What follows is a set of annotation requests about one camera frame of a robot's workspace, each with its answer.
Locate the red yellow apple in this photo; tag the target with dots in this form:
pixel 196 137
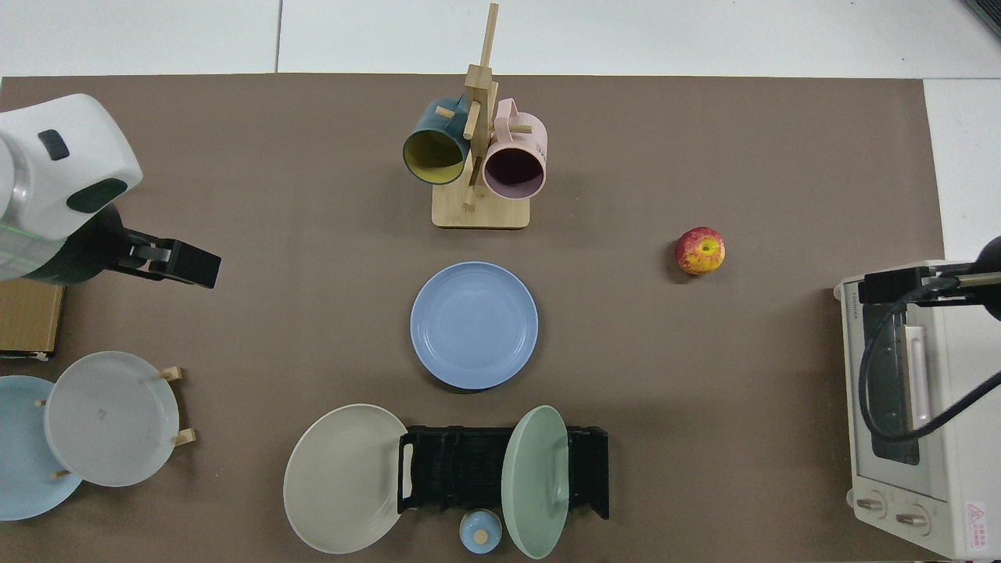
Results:
pixel 700 252

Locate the wooden plate rack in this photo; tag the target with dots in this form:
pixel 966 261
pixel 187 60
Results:
pixel 172 374

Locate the grey plate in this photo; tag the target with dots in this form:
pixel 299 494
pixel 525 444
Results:
pixel 109 422

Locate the light blue plate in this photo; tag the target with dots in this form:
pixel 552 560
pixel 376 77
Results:
pixel 19 469

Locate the beige plate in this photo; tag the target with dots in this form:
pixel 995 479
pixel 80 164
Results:
pixel 344 477

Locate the black dish rack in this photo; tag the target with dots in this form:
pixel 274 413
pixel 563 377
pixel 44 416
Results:
pixel 461 469

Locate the pale green plate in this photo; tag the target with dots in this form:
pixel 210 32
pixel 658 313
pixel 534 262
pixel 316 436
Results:
pixel 532 485

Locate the brown table cloth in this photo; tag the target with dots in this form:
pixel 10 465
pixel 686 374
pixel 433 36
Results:
pixel 274 328

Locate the pale toaster oven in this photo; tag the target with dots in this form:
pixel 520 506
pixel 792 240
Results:
pixel 962 438

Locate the dark grey device corner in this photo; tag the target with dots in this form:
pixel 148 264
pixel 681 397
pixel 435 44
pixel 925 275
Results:
pixel 987 14

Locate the dark teal cup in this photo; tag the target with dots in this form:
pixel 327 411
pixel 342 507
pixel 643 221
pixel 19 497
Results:
pixel 430 156

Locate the wooden cup stand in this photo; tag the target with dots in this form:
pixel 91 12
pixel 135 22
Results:
pixel 485 215

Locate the pink cup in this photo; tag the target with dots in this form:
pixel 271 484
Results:
pixel 512 168

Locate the small blue round thing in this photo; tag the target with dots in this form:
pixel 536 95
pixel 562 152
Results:
pixel 478 533

